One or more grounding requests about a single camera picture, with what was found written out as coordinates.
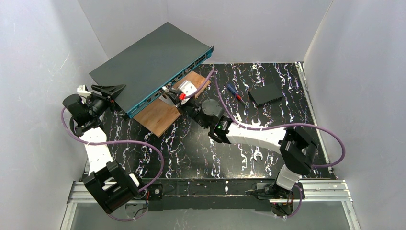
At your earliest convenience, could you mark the blue red screwdriver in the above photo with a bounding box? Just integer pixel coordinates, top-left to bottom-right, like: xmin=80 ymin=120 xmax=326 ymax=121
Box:
xmin=227 ymin=83 xmax=248 ymax=108

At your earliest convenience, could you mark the small black box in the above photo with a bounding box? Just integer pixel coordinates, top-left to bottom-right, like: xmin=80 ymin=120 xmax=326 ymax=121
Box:
xmin=248 ymin=83 xmax=283 ymax=106

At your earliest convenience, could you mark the silver metal mount bracket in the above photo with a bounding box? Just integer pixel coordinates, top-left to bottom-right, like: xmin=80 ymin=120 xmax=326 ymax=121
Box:
xmin=159 ymin=92 xmax=176 ymax=107

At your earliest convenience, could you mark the aluminium frame rail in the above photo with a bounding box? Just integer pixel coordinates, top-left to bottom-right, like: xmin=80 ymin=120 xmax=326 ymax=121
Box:
xmin=60 ymin=179 xmax=362 ymax=230

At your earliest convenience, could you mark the silver open-end wrench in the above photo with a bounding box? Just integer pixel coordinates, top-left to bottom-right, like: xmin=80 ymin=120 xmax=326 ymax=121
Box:
xmin=250 ymin=118 xmax=263 ymax=161

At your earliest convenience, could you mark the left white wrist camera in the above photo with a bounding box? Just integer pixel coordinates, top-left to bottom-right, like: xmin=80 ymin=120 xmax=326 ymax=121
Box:
xmin=77 ymin=85 xmax=91 ymax=97

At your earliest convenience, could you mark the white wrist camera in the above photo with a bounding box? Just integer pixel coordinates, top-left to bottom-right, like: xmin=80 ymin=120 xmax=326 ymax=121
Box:
xmin=178 ymin=80 xmax=198 ymax=105
xmin=77 ymin=85 xmax=91 ymax=97

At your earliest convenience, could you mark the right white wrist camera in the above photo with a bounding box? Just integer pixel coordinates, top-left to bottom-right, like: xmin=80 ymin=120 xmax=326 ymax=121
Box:
xmin=178 ymin=80 xmax=198 ymax=105

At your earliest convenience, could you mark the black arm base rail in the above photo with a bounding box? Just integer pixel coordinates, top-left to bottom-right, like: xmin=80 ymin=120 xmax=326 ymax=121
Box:
xmin=148 ymin=178 xmax=274 ymax=211

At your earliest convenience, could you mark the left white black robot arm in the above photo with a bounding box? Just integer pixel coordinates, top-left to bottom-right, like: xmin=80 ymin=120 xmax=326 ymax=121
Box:
xmin=62 ymin=84 xmax=144 ymax=214

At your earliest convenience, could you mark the dark teal network switch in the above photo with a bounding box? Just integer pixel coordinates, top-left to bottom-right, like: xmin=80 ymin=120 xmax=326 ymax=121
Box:
xmin=90 ymin=22 xmax=214 ymax=120

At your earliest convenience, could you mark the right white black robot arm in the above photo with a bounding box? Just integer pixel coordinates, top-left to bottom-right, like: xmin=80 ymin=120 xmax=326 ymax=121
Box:
xmin=175 ymin=98 xmax=318 ymax=194

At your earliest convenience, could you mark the wooden base board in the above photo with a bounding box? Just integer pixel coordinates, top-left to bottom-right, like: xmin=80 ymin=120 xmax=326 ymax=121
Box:
xmin=134 ymin=71 xmax=210 ymax=137

